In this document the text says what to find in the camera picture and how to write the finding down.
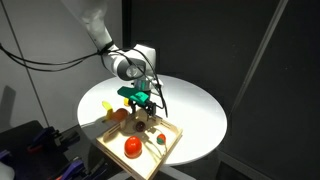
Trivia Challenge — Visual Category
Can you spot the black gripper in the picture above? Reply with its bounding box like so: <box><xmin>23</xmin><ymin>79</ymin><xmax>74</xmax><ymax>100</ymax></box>
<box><xmin>128</xmin><ymin>98</ymin><xmax>158</xmax><ymax>121</ymax></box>

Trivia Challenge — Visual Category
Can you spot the dark purple plum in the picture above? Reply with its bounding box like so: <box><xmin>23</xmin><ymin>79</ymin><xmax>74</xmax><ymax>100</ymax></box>
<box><xmin>134</xmin><ymin>120</ymin><xmax>147</xmax><ymax>133</ymax></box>

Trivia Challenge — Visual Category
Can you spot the wooden slatted crate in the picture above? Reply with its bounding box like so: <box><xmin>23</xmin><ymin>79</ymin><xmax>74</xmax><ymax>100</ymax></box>
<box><xmin>95</xmin><ymin>106</ymin><xmax>184</xmax><ymax>180</ymax></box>

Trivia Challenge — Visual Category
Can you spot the orange fruit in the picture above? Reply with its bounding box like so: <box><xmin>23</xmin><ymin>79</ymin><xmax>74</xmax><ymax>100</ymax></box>
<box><xmin>111</xmin><ymin>107</ymin><xmax>130</xmax><ymax>123</ymax></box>

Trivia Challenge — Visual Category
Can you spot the red strawberry green top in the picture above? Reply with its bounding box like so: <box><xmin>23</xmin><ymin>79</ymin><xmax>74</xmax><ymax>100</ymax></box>
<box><xmin>156</xmin><ymin>133</ymin><xmax>167</xmax><ymax>146</ymax></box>

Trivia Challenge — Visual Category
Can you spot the yellow banana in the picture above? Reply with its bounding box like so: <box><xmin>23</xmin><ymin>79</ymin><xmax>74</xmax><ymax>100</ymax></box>
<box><xmin>101</xmin><ymin>100</ymin><xmax>115</xmax><ymax>122</ymax></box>

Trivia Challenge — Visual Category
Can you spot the red tomato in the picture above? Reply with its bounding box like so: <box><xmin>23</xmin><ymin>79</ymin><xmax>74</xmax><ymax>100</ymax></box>
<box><xmin>123</xmin><ymin>135</ymin><xmax>144</xmax><ymax>160</ymax></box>

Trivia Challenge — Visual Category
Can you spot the black blue clamp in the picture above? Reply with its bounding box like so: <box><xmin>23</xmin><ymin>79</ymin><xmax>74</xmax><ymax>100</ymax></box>
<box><xmin>25</xmin><ymin>125</ymin><xmax>64</xmax><ymax>155</ymax></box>

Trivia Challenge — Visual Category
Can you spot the white rounded object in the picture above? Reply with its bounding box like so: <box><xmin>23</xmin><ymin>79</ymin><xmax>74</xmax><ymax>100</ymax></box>
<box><xmin>0</xmin><ymin>161</ymin><xmax>16</xmax><ymax>180</ymax></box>

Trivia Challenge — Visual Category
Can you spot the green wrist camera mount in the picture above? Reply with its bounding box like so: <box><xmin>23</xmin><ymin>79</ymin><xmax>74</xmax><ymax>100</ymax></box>
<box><xmin>116</xmin><ymin>85</ymin><xmax>151</xmax><ymax>107</ymax></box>

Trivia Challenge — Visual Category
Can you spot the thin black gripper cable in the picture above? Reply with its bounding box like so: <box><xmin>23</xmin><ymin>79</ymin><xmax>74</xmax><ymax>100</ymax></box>
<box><xmin>109</xmin><ymin>46</ymin><xmax>170</xmax><ymax>119</ymax></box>

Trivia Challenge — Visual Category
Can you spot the purple handled clamp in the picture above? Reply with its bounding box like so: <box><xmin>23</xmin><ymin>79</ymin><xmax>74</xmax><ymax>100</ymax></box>
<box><xmin>48</xmin><ymin>158</ymin><xmax>85</xmax><ymax>180</ymax></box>

